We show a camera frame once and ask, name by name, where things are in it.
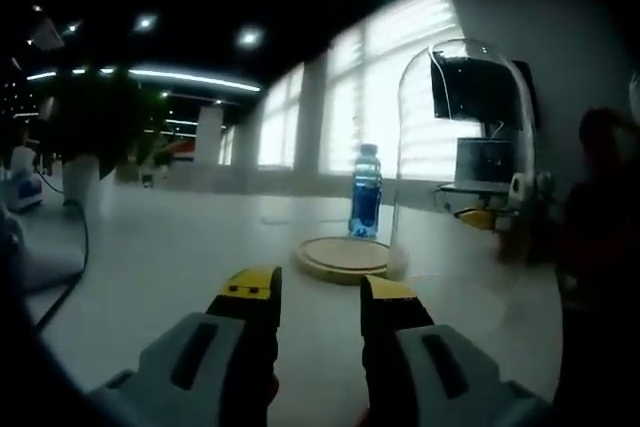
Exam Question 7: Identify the blue Mizone drink bottle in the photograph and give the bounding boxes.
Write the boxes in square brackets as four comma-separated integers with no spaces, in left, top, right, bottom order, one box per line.
[348,143,384,240]

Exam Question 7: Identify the white window blinds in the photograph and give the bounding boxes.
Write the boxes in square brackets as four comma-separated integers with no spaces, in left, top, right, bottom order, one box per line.
[255,0,484,182]

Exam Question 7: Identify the black monitor screen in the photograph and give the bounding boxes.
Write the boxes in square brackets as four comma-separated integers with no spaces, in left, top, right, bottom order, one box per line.
[429,49,539,124]

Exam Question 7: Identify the clear glass dome cover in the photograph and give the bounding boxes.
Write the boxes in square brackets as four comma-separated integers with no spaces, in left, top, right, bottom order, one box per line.
[389,38,540,276]

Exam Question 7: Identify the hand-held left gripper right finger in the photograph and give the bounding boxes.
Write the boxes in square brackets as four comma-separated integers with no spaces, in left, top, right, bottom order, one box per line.
[359,274,551,427]

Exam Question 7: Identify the green potted plant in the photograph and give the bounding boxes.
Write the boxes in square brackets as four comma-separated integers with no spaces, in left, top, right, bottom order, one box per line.
[27,71,169,209]

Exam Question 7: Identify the round wooden base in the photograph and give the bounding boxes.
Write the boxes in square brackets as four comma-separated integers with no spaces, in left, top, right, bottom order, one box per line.
[294,236,396,287]

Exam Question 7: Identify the white and blue table device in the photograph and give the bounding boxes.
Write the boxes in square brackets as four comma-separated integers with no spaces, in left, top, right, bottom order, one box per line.
[0,144,45,212]

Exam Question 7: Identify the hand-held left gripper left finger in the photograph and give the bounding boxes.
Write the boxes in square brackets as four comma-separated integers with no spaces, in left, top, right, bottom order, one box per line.
[89,266,284,427]

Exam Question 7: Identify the black table cable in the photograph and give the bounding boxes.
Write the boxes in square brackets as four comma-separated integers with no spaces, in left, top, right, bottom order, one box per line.
[35,166,92,331]

